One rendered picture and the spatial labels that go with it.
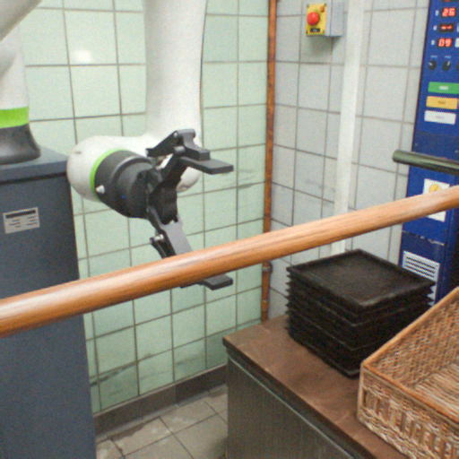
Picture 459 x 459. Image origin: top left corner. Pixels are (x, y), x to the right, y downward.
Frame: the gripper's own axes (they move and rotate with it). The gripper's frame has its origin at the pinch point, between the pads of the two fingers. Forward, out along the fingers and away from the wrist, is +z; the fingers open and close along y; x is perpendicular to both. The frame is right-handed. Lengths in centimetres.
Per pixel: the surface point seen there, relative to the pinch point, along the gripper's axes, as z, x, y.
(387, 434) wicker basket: -11, -50, 60
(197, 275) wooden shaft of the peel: 7.6, 7.2, 1.3
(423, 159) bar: -19, -63, 3
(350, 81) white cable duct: -74, -98, -8
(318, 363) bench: -40, -58, 62
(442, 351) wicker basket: -19, -80, 55
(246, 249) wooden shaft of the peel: 7.2, 1.3, 0.1
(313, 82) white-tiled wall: -92, -99, -7
